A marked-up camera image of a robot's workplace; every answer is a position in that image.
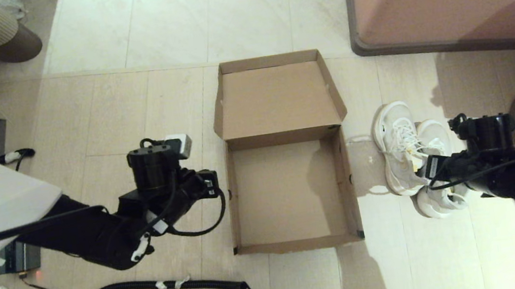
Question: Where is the white mesh sneaker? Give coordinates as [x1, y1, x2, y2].
[369, 98, 438, 199]
[404, 116, 471, 222]

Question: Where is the brown cardboard shoe box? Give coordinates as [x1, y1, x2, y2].
[205, 46, 365, 260]

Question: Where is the silver black power supply box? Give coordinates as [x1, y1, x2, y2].
[0, 238, 43, 276]

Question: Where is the brown round bin base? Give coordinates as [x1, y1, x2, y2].
[0, 21, 45, 66]

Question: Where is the white crumpled plastic bag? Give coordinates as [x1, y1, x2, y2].
[0, 0, 30, 24]

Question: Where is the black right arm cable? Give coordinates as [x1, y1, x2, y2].
[427, 150, 515, 192]

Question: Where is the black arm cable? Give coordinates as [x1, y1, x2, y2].
[0, 129, 231, 262]
[427, 150, 515, 192]

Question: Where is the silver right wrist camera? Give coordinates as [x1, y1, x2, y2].
[447, 112, 470, 137]

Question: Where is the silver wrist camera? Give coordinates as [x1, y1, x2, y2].
[447, 112, 470, 137]
[164, 132, 194, 161]

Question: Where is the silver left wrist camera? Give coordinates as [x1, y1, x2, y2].
[164, 132, 194, 161]

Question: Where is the black corrugated cable white-taped end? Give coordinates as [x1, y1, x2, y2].
[0, 147, 37, 171]

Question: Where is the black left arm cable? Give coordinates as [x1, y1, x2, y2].
[0, 129, 231, 262]

